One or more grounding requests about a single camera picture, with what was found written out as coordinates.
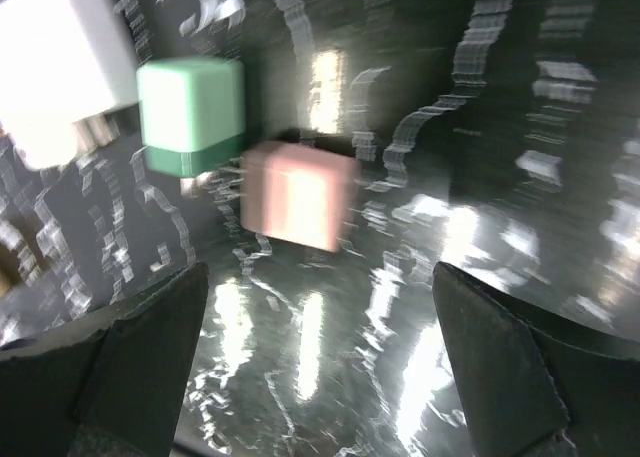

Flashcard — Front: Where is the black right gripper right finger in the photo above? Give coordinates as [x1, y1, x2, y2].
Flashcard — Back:
[433, 262, 639, 456]

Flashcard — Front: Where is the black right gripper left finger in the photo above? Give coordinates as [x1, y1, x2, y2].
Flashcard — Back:
[1, 262, 209, 456]

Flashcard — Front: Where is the pink plug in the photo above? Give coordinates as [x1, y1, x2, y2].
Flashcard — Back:
[240, 141, 359, 252]

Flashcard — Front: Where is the green usb charger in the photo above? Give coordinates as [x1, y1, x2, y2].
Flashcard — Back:
[137, 57, 246, 178]

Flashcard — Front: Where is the white charger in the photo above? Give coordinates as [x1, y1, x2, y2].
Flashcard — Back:
[1, 0, 138, 171]

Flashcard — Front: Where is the beige cube socket adapter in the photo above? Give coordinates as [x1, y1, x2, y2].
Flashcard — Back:
[0, 245, 16, 297]

